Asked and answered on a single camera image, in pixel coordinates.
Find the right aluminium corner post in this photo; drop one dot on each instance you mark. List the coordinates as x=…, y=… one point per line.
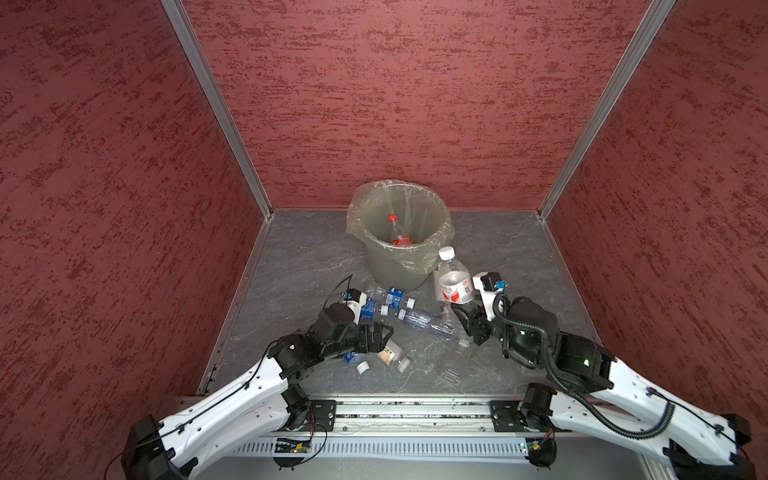
x=646, y=31

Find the yellow label clear bottle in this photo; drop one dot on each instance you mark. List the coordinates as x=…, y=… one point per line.
x=395, y=356

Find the clear plastic bin liner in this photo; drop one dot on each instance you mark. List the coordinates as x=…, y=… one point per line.
x=414, y=252

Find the white slotted cable duct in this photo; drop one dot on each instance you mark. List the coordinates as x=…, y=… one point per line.
x=482, y=449

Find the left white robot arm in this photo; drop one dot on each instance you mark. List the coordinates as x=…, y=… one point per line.
x=150, y=455

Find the small blue label bottle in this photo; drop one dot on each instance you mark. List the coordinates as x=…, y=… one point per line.
x=357, y=361

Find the left aluminium corner post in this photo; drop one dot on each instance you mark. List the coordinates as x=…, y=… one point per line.
x=184, y=31

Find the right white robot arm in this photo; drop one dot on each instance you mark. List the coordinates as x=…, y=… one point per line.
x=589, y=390

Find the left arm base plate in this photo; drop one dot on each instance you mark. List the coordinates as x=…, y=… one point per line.
x=310, y=415

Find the red label cola bottle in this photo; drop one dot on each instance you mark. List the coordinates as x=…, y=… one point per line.
x=399, y=236

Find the white label square bottle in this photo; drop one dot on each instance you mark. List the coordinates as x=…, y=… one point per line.
x=444, y=308

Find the aluminium corner post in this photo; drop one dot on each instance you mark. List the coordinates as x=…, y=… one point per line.
x=646, y=31
x=184, y=31

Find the blue label bottle upper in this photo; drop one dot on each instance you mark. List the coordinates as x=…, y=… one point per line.
x=390, y=297

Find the slim clear blue bottle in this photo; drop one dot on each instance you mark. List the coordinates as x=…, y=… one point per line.
x=428, y=323

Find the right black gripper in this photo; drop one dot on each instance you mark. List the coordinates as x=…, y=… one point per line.
x=477, y=320

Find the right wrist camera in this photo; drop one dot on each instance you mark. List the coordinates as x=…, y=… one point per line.
x=487, y=285

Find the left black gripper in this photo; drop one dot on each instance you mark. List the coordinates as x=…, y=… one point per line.
x=377, y=344

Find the blue label bottle left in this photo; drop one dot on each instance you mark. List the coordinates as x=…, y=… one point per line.
x=365, y=314

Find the green cap clear bottle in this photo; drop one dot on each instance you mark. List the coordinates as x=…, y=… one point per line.
x=454, y=367

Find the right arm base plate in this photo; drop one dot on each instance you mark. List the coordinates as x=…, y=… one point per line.
x=509, y=416

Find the green plastic waste bin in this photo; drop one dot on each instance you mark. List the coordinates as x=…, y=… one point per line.
x=393, y=264

